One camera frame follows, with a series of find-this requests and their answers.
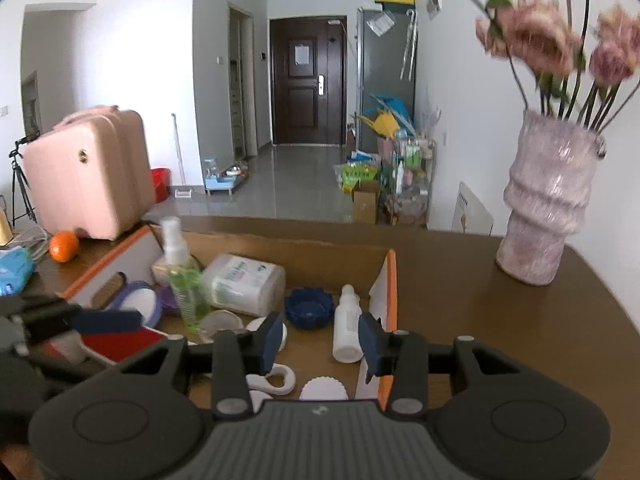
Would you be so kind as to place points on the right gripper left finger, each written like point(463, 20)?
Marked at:
point(237, 355)

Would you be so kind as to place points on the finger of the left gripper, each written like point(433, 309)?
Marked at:
point(106, 322)

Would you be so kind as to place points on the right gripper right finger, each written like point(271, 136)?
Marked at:
point(401, 356)

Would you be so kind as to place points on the red white lint brush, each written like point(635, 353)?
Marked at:
point(110, 349)

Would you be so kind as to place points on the white plastic bottle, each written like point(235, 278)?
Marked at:
point(346, 347)

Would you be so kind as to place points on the white labelled square jar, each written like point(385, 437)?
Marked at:
point(244, 285)

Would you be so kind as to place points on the green spray bottle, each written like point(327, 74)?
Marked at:
point(191, 300)

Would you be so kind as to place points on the blue ridged cap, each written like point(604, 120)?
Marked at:
point(309, 308)

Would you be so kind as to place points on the purple ridged cap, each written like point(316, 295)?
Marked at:
point(168, 301)

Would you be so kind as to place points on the cream yellow small box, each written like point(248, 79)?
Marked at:
point(161, 269)

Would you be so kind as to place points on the orange fruit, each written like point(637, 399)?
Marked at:
point(63, 246)

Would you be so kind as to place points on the red cardboard box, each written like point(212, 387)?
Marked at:
point(308, 353)

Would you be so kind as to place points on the blue tissue pack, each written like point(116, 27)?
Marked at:
point(16, 268)

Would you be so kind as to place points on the pink suitcase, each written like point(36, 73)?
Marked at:
point(91, 174)

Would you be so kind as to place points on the brown cardboard carton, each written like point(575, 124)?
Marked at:
point(365, 197)

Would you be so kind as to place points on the cluttered storage rack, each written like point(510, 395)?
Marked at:
point(403, 165)

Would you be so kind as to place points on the pink textured vase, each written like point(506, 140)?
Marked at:
point(549, 190)

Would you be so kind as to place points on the dark brown entrance door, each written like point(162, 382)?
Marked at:
point(308, 80)

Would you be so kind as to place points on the grey refrigerator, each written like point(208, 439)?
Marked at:
point(385, 66)

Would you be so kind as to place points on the dried pink flowers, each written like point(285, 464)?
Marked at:
point(578, 74)

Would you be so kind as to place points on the black camera tripod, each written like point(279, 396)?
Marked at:
point(20, 182)

